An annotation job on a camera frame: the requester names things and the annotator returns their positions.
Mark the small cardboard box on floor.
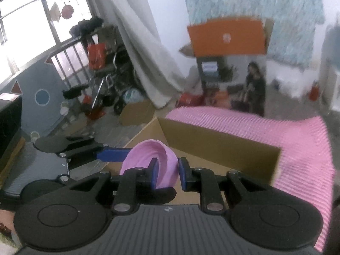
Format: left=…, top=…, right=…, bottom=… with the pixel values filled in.
left=119, top=100, right=156, bottom=126

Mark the red plastic bag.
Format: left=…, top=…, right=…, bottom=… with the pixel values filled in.
left=87, top=43, right=107, bottom=70

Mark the brown cardboard box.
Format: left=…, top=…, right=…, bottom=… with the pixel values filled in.
left=126, top=118, right=281, bottom=185

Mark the orange Philips box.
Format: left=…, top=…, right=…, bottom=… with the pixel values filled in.
left=180, top=16, right=274, bottom=116

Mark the purple plastic lid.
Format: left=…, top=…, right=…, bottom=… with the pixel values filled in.
left=119, top=139, right=178, bottom=191

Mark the water dispenser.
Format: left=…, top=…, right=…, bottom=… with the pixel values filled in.
left=319, top=24, right=339, bottom=112

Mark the blue play mat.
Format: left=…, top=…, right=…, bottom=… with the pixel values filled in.
left=1, top=59, right=66, bottom=136

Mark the red white checkered tablecloth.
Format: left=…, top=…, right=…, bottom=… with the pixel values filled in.
left=166, top=106, right=335, bottom=252

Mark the wheelchair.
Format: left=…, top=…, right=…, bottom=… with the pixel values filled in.
left=62, top=26, right=145, bottom=116

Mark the grey white curtain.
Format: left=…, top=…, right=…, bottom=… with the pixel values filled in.
left=107, top=0, right=187, bottom=108

